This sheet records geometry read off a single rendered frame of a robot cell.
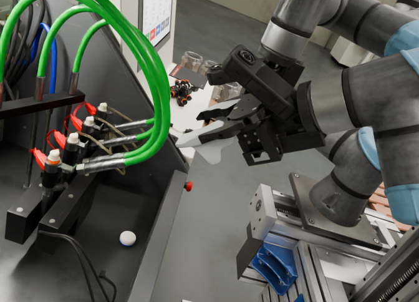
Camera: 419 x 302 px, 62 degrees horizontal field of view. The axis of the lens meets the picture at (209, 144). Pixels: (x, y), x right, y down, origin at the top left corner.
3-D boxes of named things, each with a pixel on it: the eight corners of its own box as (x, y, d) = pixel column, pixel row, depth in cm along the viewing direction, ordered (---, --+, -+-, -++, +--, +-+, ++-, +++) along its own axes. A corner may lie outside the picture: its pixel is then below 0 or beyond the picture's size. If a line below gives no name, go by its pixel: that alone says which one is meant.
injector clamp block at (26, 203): (48, 276, 73) (58, 228, 66) (2, 261, 72) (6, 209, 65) (107, 183, 102) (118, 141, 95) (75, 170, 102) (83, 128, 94)
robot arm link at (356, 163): (361, 199, 85) (395, 156, 78) (320, 165, 92) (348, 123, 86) (381, 191, 93) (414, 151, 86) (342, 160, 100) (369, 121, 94)
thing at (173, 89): (189, 113, 125) (194, 100, 122) (161, 102, 124) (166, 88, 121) (197, 90, 145) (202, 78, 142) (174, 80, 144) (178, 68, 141)
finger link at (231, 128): (201, 150, 49) (259, 126, 46) (195, 140, 48) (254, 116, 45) (204, 134, 53) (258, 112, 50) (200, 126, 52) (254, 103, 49)
